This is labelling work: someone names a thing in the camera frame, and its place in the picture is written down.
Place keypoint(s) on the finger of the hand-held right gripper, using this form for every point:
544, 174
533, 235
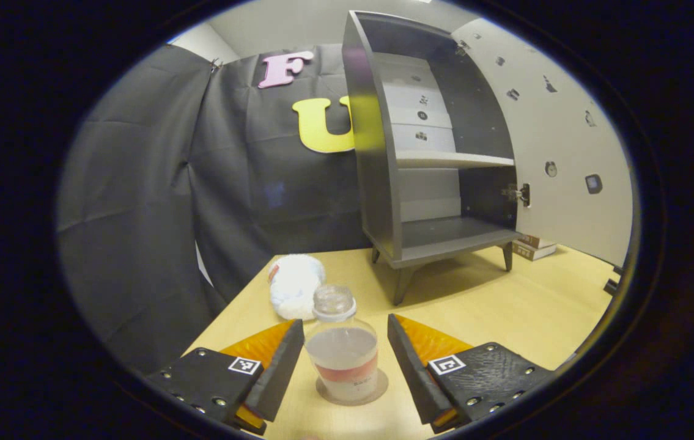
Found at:
614, 284

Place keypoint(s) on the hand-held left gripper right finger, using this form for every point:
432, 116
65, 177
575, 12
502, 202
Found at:
413, 373

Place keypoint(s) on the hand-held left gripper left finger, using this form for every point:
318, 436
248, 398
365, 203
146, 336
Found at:
278, 379

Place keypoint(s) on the clear bottle with red label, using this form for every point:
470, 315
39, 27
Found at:
342, 354

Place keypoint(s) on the beige cabinet door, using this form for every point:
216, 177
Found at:
567, 134

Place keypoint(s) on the metal door hinge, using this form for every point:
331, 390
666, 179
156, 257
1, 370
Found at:
463, 47
516, 194

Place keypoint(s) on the dark grey cabinet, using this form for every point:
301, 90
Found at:
377, 183

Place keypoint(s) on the grey book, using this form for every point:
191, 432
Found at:
536, 253

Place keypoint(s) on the brown book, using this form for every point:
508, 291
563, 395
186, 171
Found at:
536, 241

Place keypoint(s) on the white plush toy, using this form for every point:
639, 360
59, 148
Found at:
296, 284

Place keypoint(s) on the black backdrop cloth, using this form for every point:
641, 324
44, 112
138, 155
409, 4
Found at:
139, 214

